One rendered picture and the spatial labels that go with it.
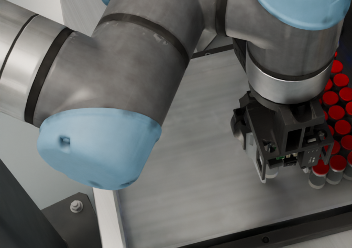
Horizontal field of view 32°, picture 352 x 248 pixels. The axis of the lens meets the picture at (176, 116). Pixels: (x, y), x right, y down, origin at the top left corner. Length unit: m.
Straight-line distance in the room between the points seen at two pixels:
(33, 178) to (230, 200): 1.14
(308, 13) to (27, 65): 0.19
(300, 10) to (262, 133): 0.20
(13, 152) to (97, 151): 1.54
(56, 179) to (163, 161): 1.04
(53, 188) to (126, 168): 1.44
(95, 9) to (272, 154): 0.49
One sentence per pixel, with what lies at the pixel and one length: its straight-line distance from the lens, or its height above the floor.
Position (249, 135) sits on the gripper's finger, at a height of 1.03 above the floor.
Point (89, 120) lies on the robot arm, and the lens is 0.40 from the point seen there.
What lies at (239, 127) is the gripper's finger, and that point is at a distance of 0.66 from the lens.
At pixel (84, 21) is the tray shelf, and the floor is 0.88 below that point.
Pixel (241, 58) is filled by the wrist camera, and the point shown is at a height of 1.10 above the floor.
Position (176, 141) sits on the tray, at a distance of 0.84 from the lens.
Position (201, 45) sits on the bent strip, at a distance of 0.91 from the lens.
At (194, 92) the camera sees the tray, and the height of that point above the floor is 0.88.
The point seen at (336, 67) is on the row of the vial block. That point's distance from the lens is 0.86.
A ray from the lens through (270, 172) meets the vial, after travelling 0.78.
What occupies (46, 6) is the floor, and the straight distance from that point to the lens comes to 2.22.
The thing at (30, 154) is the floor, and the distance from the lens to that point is 1.91.
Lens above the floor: 1.63
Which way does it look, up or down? 60 degrees down
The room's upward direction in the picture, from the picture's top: 10 degrees counter-clockwise
